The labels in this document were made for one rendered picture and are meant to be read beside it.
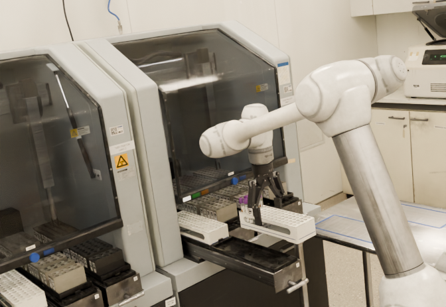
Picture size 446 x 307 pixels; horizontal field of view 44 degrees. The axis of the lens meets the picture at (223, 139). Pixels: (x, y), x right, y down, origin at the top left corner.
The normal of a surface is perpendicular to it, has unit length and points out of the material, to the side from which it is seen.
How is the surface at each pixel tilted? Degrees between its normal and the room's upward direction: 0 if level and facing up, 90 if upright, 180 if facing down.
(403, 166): 90
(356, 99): 74
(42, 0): 90
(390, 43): 90
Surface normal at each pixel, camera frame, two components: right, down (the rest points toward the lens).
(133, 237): 0.65, 0.09
